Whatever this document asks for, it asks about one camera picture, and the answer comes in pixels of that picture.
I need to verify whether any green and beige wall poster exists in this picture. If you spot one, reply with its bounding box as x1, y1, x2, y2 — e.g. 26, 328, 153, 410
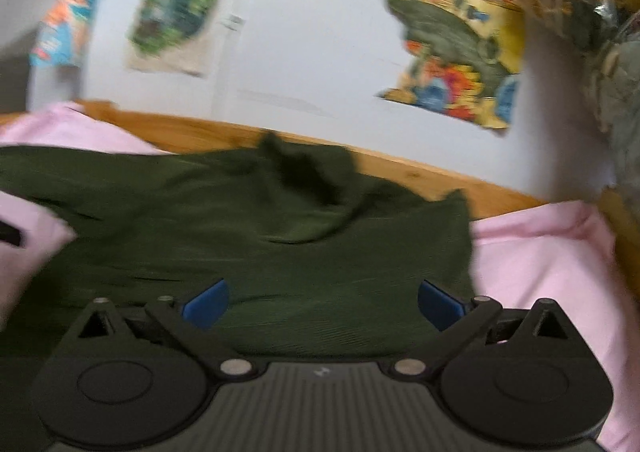
122, 0, 240, 78

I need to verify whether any wooden bed frame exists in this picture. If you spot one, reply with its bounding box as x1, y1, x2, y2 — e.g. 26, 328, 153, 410
0, 99, 640, 293

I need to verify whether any large colourful wall poster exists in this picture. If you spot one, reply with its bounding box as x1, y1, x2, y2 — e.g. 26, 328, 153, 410
374, 0, 526, 135

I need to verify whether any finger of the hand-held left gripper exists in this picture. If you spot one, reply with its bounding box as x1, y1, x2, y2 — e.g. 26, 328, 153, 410
0, 221, 25, 249

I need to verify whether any clear bag of plush toys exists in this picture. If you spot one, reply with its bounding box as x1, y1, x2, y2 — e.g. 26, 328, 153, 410
515, 0, 640, 193

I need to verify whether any pink bed sheet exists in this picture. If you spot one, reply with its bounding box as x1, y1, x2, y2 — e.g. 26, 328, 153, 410
0, 100, 640, 452

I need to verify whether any blue and orange wall poster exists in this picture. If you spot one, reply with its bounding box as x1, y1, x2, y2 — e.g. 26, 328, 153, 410
29, 0, 107, 70

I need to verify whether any dark green ribbed garment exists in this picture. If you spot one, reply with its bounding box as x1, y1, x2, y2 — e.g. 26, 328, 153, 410
0, 132, 477, 452

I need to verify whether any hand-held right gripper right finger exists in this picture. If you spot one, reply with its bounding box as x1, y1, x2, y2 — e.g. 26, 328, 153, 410
390, 279, 584, 382

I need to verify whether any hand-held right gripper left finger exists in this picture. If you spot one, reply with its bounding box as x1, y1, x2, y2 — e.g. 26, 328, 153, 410
62, 279, 256, 381

